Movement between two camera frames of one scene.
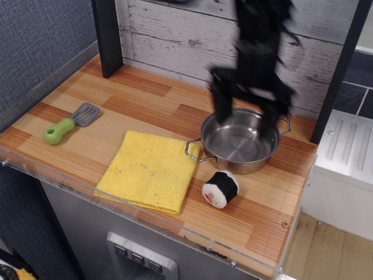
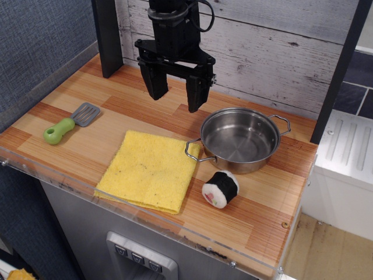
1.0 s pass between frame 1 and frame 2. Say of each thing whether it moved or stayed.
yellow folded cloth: stayed
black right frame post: stayed
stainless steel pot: stayed
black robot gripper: moved
